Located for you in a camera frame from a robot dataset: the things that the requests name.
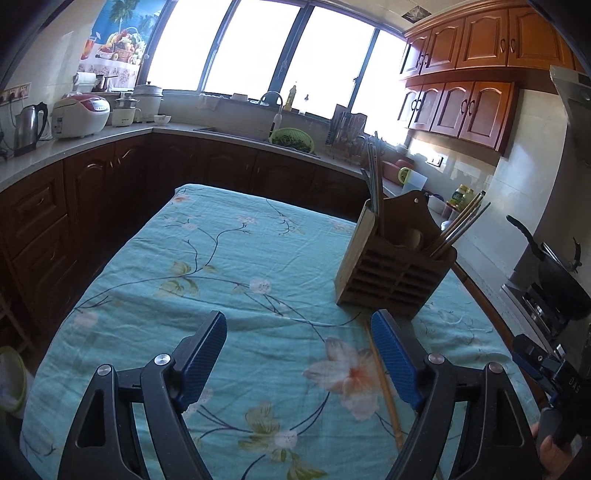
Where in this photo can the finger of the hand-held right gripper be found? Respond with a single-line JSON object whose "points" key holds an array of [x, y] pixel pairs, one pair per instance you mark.
{"points": [[535, 364]]}

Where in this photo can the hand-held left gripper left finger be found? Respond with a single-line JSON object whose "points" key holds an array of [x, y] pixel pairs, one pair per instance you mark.
{"points": [[203, 357]]}

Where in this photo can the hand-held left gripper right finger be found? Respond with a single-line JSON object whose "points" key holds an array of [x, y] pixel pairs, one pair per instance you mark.
{"points": [[396, 364]]}

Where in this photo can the wooden chopstick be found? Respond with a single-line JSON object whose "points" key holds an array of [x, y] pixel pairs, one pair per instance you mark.
{"points": [[461, 218], [465, 222], [390, 407], [472, 224]]}

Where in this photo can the wooden utensil holder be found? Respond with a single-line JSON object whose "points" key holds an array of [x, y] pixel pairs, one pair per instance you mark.
{"points": [[392, 272]]}

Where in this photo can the person's right hand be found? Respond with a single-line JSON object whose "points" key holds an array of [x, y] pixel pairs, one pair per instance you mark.
{"points": [[551, 461]]}

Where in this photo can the gas stove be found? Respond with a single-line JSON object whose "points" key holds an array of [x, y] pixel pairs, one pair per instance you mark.
{"points": [[535, 314]]}

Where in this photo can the teal floral tablecloth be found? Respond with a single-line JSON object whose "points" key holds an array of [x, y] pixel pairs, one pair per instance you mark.
{"points": [[231, 277]]}

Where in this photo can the black frying pan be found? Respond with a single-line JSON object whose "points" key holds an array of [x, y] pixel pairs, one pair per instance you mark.
{"points": [[561, 281]]}

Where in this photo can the white jar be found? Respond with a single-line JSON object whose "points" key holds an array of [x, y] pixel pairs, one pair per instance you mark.
{"points": [[435, 204]]}

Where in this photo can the grey metal chopstick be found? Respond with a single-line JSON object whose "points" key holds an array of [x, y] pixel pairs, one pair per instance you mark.
{"points": [[372, 184], [380, 194]]}

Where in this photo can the yellow green oil bottles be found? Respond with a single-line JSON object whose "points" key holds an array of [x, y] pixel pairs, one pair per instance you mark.
{"points": [[462, 196]]}

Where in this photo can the trash bin with white bag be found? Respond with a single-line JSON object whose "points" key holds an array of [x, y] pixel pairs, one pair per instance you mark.
{"points": [[11, 383]]}

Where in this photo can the pink lidded container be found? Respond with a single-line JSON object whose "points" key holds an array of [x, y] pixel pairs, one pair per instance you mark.
{"points": [[399, 168]]}

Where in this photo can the dark wooden lower cabinets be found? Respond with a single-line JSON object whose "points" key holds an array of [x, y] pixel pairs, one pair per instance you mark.
{"points": [[92, 194]]}

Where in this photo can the steel kitchen sink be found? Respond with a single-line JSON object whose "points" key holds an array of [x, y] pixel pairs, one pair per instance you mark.
{"points": [[231, 133]]}

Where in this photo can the green colander with vegetables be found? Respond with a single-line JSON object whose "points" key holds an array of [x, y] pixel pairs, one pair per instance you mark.
{"points": [[292, 138]]}

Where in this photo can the small white bowl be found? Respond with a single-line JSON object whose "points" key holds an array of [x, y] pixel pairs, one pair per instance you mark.
{"points": [[161, 120]]}

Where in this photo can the white rag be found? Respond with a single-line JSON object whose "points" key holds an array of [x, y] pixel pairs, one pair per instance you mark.
{"points": [[207, 101]]}

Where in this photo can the chrome kitchen faucet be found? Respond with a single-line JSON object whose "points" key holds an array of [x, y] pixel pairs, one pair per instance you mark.
{"points": [[276, 110]]}

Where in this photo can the small white electric cooker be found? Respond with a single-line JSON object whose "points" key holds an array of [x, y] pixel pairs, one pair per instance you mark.
{"points": [[125, 110]]}

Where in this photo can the large white steamer pot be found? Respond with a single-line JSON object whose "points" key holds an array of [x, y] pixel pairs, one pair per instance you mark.
{"points": [[147, 101]]}

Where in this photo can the steel range hood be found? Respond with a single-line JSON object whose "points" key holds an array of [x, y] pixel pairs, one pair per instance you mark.
{"points": [[575, 97]]}

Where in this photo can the small dark bottle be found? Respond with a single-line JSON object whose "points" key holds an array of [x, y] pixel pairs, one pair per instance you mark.
{"points": [[304, 106]]}

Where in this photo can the white and pink rice cooker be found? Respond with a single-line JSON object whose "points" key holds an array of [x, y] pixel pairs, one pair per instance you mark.
{"points": [[81, 115]]}

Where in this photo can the yellow bottle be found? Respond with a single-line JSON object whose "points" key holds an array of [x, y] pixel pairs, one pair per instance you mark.
{"points": [[291, 99]]}

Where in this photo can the steel electric kettle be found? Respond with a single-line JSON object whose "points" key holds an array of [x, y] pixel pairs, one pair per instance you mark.
{"points": [[28, 129]]}

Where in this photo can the wooden upper cabinets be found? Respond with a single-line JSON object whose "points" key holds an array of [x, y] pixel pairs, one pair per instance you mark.
{"points": [[480, 74]]}

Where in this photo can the paper towel roll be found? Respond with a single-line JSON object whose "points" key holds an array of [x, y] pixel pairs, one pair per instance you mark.
{"points": [[85, 82]]}

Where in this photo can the large kitchen window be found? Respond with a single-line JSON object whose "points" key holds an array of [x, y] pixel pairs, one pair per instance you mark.
{"points": [[277, 46]]}

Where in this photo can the small wall socket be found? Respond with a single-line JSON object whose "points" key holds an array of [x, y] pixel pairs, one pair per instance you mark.
{"points": [[435, 160]]}

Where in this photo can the wall socket strip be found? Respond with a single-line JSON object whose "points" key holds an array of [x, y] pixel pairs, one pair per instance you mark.
{"points": [[16, 92]]}

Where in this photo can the fruit and palm wall poster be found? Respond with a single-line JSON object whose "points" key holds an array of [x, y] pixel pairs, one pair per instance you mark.
{"points": [[124, 37]]}

